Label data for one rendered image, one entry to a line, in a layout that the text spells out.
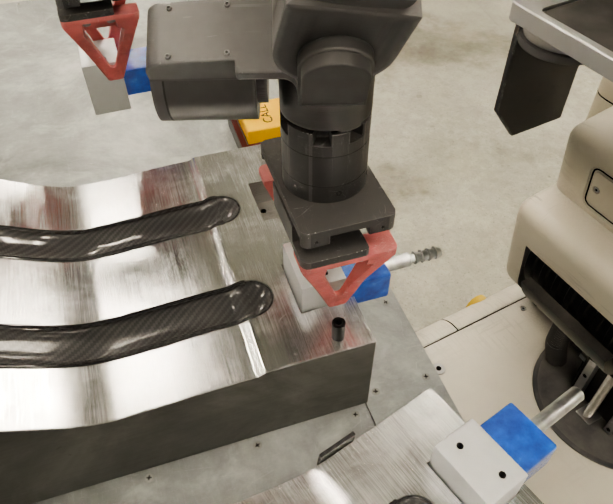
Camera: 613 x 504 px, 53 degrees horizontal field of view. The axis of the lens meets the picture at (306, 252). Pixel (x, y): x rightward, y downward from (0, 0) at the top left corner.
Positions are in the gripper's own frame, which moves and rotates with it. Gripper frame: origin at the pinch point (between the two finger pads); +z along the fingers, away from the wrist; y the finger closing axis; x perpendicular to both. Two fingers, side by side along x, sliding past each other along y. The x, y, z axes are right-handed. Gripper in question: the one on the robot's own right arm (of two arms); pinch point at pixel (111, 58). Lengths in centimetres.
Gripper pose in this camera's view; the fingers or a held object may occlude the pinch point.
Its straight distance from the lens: 67.6
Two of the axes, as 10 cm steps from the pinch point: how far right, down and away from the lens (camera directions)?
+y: 3.2, 6.9, -6.5
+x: 9.5, -2.4, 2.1
